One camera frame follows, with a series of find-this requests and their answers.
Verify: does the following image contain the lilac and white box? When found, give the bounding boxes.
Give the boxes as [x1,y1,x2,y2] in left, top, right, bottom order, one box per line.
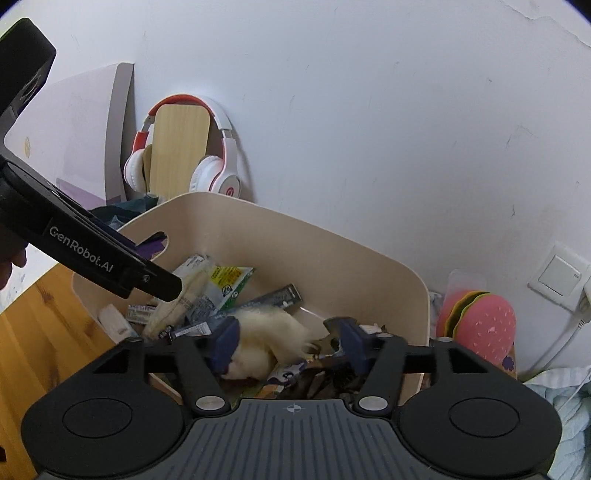
[4,62,136,208]

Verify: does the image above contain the dark blue star-printed box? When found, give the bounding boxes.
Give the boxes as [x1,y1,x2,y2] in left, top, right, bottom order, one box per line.
[233,283,303,319]

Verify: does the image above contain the red and white headphones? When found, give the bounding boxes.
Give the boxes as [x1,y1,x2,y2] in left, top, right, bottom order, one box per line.
[122,93,241,199]

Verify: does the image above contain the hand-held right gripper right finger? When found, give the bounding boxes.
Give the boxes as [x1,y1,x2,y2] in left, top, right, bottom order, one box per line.
[323,316,513,414]

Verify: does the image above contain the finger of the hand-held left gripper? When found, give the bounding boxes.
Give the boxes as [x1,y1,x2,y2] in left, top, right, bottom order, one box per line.
[131,261,184,302]
[87,215,140,254]

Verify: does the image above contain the person's left hand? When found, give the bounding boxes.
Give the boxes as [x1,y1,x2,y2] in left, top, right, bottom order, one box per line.
[0,247,27,291]

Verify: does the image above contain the light blue cloth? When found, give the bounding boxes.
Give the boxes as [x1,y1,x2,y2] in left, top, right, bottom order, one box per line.
[522,364,591,480]

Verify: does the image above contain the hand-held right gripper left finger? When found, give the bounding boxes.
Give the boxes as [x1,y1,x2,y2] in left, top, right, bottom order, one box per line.
[88,318,242,414]

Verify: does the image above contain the white cat plush toy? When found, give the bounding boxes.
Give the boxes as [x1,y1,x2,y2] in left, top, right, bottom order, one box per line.
[222,307,324,381]

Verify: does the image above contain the purple patterned mat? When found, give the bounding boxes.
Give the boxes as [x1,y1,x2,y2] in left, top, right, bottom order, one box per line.
[137,232,167,260]

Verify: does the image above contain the wooden desktop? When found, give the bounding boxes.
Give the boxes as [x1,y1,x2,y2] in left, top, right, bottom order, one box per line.
[0,261,522,480]

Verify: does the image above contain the grey striped stick packet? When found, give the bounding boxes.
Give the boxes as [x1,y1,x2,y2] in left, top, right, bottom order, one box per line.
[127,304,160,324]

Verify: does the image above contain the cartoon pony packet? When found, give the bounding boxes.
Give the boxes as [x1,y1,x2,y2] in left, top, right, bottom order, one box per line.
[256,360,315,400]

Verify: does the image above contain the brown plaid cloth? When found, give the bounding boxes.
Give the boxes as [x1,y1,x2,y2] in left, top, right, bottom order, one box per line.
[295,355,370,400]

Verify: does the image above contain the white cable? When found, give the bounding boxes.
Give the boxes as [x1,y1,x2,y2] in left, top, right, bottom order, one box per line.
[522,316,585,377]

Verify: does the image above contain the white small packet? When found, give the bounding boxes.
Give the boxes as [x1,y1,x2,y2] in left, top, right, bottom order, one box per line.
[98,304,139,344]

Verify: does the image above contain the dark green tissue packet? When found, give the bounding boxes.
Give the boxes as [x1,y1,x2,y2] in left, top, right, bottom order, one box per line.
[88,194,160,232]

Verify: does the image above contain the wooden headphone stand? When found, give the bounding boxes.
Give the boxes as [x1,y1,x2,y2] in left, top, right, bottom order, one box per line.
[141,104,208,201]

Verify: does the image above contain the pink burger-shaped cushion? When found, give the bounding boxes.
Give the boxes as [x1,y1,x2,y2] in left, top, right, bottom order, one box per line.
[436,290,517,367]

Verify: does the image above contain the beige plastic storage basket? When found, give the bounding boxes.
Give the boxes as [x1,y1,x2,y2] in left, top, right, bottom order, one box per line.
[71,191,431,411]

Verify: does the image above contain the white green-label snack packet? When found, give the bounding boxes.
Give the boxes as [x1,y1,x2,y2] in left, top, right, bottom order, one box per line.
[143,253,254,340]

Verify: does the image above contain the white wall switch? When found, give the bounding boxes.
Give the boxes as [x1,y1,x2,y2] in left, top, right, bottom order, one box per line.
[527,241,591,311]

